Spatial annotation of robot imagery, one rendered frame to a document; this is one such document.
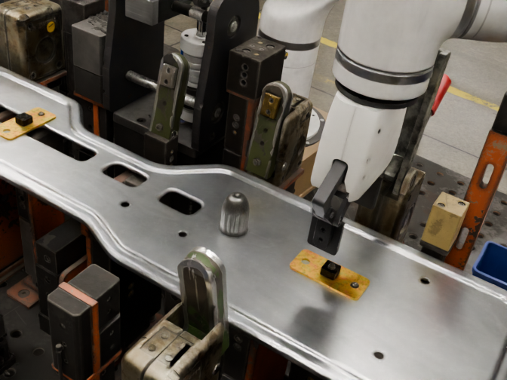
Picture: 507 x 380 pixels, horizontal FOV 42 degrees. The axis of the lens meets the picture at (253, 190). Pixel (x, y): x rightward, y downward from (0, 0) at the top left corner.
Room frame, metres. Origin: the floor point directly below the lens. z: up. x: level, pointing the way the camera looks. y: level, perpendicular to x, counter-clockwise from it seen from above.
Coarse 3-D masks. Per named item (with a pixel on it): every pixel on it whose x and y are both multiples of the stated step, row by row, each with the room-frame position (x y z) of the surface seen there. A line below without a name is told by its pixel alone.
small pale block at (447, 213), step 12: (444, 192) 0.63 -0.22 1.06; (444, 204) 0.61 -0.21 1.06; (456, 204) 0.61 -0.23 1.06; (468, 204) 0.61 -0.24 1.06; (432, 216) 0.60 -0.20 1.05; (444, 216) 0.60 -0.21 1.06; (456, 216) 0.59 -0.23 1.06; (432, 228) 0.60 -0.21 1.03; (444, 228) 0.59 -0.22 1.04; (456, 228) 0.59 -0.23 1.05; (420, 240) 0.60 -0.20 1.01; (432, 240) 0.60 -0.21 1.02; (444, 240) 0.59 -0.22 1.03; (432, 252) 0.60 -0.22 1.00; (444, 252) 0.59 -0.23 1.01
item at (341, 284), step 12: (300, 252) 0.56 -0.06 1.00; (312, 252) 0.57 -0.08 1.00; (300, 264) 0.54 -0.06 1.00; (312, 264) 0.55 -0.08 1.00; (324, 264) 0.54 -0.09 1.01; (336, 264) 0.54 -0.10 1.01; (312, 276) 0.53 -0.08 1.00; (324, 276) 0.53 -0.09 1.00; (336, 276) 0.53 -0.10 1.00; (348, 276) 0.54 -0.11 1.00; (360, 276) 0.54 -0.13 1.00; (336, 288) 0.51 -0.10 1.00; (348, 288) 0.52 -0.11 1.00; (360, 288) 0.52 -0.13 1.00
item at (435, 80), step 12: (444, 60) 0.66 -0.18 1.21; (432, 84) 0.66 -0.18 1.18; (420, 96) 0.67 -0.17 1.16; (432, 96) 0.66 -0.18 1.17; (408, 108) 0.67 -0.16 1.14; (420, 108) 0.67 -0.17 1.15; (408, 120) 0.67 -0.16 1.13; (420, 120) 0.65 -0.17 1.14; (408, 132) 0.67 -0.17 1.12; (420, 132) 0.66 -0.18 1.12; (408, 144) 0.65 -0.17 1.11; (408, 156) 0.65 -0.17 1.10; (408, 168) 0.65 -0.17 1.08; (396, 180) 0.65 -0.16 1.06; (396, 192) 0.64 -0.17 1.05
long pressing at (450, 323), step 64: (64, 128) 0.75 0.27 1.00; (64, 192) 0.61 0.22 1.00; (128, 192) 0.63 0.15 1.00; (192, 192) 0.65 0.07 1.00; (256, 192) 0.67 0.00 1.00; (128, 256) 0.52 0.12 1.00; (256, 256) 0.55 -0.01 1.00; (384, 256) 0.58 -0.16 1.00; (256, 320) 0.46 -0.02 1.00; (320, 320) 0.47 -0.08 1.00; (384, 320) 0.48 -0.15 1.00; (448, 320) 0.49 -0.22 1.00
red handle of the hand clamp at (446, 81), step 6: (444, 78) 0.76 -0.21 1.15; (444, 84) 0.75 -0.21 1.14; (438, 90) 0.74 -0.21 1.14; (444, 90) 0.75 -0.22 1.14; (438, 96) 0.74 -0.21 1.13; (438, 102) 0.74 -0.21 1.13; (432, 108) 0.73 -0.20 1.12; (432, 114) 0.73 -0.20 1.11; (396, 156) 0.67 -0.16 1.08; (390, 162) 0.67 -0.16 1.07; (396, 162) 0.66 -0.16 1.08; (390, 168) 0.66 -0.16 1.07; (396, 168) 0.66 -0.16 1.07; (384, 174) 0.66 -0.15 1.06; (390, 174) 0.65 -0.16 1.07; (396, 174) 0.65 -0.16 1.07; (390, 180) 0.65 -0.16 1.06
